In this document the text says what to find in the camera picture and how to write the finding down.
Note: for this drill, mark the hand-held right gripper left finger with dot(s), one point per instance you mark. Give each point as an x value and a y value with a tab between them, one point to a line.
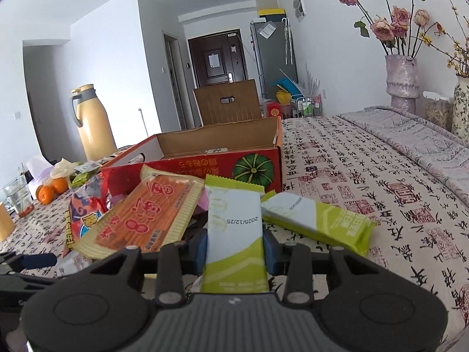
198	253

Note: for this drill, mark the red blue snack packet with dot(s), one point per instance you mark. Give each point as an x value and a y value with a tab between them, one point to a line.
86	209

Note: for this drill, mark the grey refrigerator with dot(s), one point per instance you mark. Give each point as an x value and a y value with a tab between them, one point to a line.
273	51

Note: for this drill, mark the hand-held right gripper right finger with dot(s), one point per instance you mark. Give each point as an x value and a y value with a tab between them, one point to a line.
272	253

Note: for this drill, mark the yellow flower branches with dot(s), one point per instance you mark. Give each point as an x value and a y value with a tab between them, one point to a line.
458	51

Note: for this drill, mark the white umbrella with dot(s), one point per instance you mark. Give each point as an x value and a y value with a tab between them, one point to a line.
287	40

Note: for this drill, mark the dried pink roses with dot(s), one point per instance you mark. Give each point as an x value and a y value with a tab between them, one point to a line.
399	22

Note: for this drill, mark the white tissue pack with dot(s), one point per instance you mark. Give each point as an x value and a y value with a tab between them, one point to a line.
36	165

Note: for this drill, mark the cream thermos jug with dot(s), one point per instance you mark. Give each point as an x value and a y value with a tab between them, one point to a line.
95	128

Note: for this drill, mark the floral patterned vase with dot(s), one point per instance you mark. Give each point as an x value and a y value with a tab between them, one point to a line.
461	110

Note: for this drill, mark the orange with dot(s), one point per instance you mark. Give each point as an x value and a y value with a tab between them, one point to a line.
60	185
45	195

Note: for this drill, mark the dark brown door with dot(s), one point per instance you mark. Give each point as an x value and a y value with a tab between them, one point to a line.
216	58

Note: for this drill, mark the red cardboard box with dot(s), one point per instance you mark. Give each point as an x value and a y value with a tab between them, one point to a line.
205	165

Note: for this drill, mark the small green packet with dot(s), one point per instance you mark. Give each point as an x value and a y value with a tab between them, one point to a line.
80	179

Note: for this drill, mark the clear storage jar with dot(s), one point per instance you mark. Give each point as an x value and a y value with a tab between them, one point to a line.
438	112

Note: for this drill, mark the yellow black box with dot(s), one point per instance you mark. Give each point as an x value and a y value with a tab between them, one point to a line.
271	14

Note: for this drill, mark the orange striped snack packet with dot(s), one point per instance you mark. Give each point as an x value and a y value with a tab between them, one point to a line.
146	212

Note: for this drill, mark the pink snack packet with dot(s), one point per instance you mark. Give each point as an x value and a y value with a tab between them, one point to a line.
202	201

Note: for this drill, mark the blue plastic item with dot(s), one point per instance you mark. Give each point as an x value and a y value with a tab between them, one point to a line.
285	85

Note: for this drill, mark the pink ribbed vase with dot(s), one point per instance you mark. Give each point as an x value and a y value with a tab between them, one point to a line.
402	80

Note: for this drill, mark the white feather grass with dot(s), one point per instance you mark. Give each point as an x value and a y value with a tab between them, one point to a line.
313	80

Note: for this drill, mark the small white packet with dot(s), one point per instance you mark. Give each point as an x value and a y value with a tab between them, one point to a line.
88	168

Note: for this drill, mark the drinking glass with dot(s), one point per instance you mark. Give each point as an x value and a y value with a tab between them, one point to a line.
18	198

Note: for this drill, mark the red gift box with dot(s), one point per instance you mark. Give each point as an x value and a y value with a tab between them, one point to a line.
278	109

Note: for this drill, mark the tan box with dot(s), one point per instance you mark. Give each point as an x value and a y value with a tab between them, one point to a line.
5	222

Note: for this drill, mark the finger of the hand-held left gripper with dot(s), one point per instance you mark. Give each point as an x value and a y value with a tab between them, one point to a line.
36	260
18	288

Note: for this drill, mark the green white snack packet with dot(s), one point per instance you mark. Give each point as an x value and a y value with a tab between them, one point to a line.
234	234
322	220

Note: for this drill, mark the white wall panel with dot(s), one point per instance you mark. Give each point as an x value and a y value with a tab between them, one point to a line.
299	5

